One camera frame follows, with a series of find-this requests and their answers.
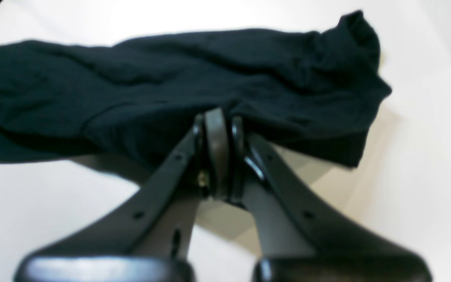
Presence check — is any black t-shirt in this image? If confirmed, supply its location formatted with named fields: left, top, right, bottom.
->
left=0, top=11, right=392, bottom=170

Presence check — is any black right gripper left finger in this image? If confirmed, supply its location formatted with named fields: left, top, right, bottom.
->
left=14, top=108, right=229, bottom=282

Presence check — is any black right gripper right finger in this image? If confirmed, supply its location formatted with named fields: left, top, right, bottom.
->
left=231, top=117, right=433, bottom=282

